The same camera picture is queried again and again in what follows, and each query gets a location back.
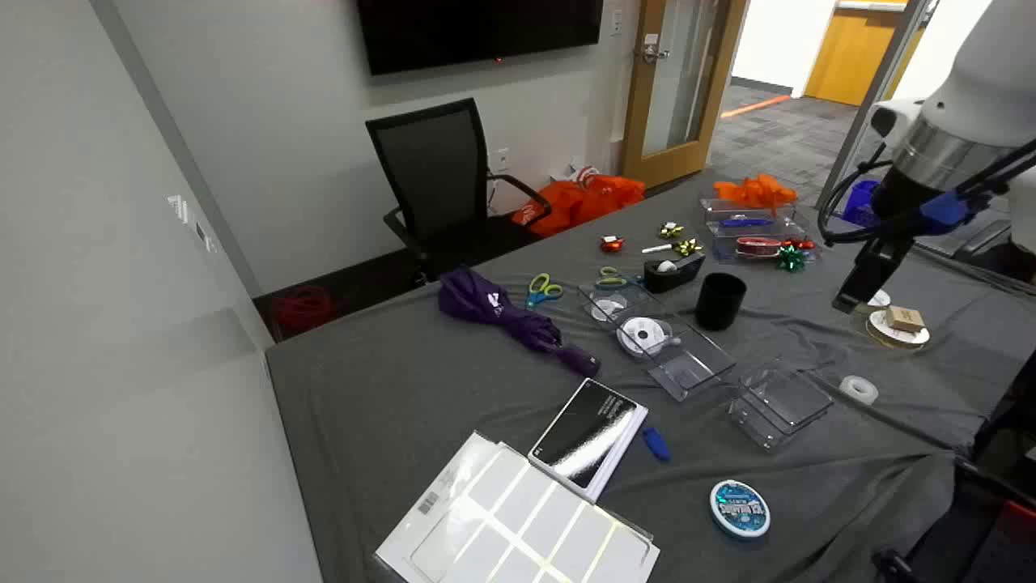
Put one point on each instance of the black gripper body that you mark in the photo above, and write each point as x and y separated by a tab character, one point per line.
896	220

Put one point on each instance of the white translucent tape roll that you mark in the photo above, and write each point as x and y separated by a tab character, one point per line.
847	391

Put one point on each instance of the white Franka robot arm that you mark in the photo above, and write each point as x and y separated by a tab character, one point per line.
982	67

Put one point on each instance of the large clear plastic container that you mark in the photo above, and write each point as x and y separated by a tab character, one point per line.
746	220

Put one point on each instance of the clear rectangular plastic container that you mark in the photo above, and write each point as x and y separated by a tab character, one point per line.
777	409

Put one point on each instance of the clear square plastic container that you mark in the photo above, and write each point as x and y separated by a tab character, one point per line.
691	374

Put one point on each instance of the black tape dispenser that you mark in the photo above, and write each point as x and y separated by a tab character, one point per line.
673	273

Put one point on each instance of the clear container holding roll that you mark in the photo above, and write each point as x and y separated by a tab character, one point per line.
652	352

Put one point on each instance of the tiny clear plastic container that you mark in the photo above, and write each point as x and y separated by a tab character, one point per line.
607	308

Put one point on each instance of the plain white ribbon spool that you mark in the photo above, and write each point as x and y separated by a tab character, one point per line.
883	300

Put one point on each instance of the printed white ribbon spool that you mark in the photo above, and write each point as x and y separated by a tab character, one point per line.
887	329

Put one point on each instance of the small wooden stamp block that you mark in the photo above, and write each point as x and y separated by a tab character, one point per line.
903	319

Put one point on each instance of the green gift bow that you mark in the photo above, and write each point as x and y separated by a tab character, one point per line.
790	261

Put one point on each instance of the large red gift bow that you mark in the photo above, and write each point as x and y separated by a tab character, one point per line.
804	244

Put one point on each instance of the red ribbon spool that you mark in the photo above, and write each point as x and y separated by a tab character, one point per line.
760	247

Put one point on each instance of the black cup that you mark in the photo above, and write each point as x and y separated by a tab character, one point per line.
720	302

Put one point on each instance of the grey stand pole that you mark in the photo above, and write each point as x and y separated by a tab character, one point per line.
884	83

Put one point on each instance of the gold gift bow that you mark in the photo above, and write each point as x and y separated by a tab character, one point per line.
687	247
672	230

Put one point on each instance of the yellow hallway door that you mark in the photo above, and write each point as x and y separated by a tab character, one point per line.
854	52

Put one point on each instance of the white stick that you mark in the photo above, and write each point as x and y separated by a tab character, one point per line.
655	247

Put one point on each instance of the white ribbon roll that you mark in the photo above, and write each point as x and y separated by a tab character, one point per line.
634	339

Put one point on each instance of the blue pen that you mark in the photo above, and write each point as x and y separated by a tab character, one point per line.
655	441

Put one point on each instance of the small red gift bow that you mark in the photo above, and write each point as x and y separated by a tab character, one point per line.
611	244

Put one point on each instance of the wooden glass door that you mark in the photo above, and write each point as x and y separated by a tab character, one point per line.
682	86

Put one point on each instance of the orange bag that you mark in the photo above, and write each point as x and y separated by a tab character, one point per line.
585	203

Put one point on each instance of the black and white box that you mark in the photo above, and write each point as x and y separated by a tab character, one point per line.
585	432

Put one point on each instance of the purple folded umbrella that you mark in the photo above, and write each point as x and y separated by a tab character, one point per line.
507	313

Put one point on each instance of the white label sheet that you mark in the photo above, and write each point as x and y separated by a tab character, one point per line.
507	523

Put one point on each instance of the black office chair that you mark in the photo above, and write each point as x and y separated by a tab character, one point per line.
440	171

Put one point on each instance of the grey tablecloth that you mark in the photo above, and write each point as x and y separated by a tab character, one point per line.
431	391

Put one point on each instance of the red object on floor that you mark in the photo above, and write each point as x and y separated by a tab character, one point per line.
304	313

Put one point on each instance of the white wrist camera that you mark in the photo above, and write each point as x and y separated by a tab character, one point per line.
896	118

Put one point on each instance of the black wall television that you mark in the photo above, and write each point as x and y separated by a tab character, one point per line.
473	26

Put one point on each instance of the white light switch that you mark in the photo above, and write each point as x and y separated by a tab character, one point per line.
186	216

